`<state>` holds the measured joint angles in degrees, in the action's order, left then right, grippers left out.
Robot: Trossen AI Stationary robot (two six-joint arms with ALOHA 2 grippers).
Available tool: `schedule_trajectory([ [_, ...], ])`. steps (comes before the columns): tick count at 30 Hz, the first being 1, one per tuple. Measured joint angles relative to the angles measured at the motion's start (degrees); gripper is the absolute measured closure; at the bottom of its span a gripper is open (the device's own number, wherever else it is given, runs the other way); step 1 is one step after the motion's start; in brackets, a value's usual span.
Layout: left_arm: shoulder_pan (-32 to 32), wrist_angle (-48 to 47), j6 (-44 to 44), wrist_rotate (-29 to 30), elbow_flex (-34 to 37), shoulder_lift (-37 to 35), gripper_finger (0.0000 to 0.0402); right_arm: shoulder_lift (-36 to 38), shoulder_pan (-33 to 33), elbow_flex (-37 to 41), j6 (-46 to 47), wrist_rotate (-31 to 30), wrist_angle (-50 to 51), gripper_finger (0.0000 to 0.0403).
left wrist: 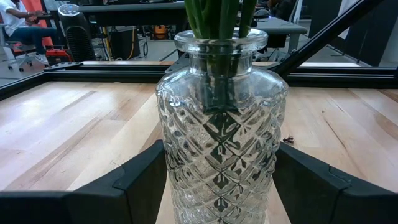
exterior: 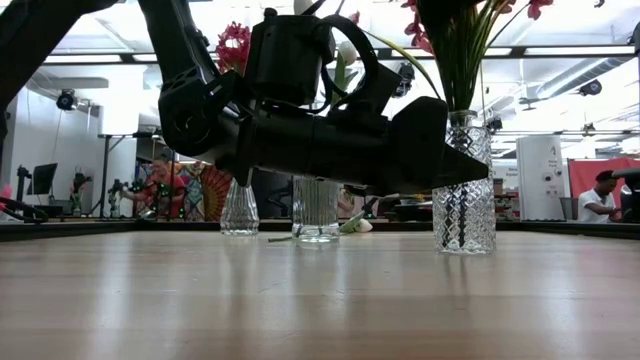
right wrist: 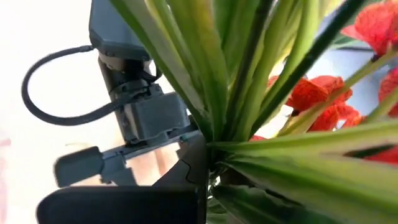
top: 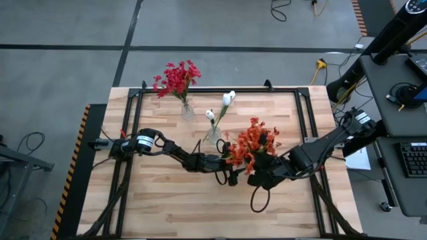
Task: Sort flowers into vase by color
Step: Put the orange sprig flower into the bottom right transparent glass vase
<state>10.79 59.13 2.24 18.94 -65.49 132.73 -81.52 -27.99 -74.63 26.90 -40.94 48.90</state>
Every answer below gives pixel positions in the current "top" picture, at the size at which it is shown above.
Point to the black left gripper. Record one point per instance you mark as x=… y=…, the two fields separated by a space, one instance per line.
x=213 y=163

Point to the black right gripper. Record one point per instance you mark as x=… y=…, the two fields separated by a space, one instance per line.
x=270 y=173

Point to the conical ribbed glass vase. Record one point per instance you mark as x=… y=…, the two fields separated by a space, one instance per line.
x=187 y=112

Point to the red artificial flower bunch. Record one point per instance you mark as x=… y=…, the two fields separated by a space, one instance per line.
x=175 y=85
x=160 y=83
x=187 y=71

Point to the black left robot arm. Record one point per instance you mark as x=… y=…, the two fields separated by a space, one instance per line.
x=180 y=155

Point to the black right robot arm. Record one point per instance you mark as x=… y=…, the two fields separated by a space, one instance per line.
x=327 y=146

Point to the ribbed glass bottle vase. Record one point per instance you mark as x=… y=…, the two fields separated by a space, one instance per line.
x=214 y=135

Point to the white paper sheet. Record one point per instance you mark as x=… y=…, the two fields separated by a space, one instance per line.
x=358 y=161

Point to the black desk support bar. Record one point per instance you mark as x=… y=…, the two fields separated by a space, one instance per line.
x=365 y=143

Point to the grey desk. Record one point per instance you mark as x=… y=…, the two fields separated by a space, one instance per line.
x=383 y=86
x=400 y=196

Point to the small white adapter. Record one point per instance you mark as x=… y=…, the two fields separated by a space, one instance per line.
x=359 y=46

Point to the black caster wheel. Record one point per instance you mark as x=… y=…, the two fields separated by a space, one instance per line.
x=385 y=206

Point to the round black desk device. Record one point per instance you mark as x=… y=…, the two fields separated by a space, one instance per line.
x=408 y=96

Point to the black keyboard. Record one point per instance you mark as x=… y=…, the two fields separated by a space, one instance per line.
x=413 y=160

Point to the orange black hazard tape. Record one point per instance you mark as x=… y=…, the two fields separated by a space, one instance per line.
x=359 y=18

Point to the yellow black hazard tape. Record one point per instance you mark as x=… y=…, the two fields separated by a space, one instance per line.
x=72 y=166

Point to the black tower fan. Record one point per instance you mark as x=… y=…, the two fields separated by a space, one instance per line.
x=383 y=36

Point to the dark laptop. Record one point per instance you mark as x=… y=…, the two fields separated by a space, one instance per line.
x=418 y=65

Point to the grey metal stand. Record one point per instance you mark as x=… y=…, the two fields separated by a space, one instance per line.
x=20 y=159

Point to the black metal table frame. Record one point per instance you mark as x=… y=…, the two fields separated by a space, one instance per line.
x=160 y=90

